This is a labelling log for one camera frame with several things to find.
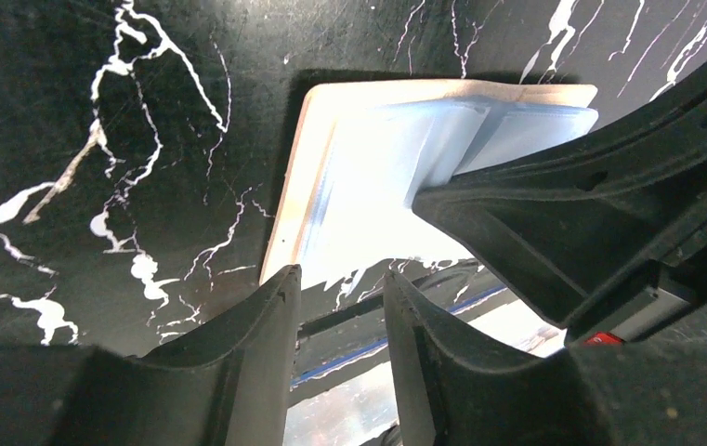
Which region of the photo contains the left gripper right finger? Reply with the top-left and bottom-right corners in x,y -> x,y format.
384,272 -> 707,445

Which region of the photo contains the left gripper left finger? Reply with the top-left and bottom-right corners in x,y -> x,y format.
0,265 -> 301,445

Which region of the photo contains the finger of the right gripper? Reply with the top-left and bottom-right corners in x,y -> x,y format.
412,61 -> 707,342

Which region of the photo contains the beige leather card holder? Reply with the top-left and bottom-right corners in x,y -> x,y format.
260,79 -> 598,288

